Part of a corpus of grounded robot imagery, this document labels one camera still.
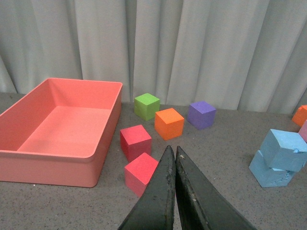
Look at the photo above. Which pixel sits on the orange foam cube far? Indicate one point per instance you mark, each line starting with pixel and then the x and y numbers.
pixel 300 115

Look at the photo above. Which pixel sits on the grey curtain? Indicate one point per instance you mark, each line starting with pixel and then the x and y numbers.
pixel 235 54

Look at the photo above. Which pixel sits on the light blue foam cube notched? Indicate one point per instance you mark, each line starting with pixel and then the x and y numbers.
pixel 284 150

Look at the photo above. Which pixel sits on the dark red foam cube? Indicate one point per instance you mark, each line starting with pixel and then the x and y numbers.
pixel 135 141

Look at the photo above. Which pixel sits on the light blue foam cube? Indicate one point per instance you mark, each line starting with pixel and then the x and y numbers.
pixel 266 176

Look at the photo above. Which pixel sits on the green foam cube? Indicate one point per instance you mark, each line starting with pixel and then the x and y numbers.
pixel 146 105

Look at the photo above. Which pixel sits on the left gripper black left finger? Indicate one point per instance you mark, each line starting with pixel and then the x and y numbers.
pixel 155 208

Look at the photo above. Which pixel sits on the purple foam cube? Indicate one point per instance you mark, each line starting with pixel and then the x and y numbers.
pixel 201 114

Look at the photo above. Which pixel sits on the orange foam cube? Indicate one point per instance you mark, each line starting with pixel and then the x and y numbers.
pixel 169 123
pixel 300 115

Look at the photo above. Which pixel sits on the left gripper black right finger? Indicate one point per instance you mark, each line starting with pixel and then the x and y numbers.
pixel 200 205

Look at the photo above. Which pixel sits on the pink foam cube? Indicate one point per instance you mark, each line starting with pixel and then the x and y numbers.
pixel 303 131

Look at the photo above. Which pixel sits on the pink plastic bin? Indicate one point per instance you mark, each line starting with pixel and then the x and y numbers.
pixel 60 132

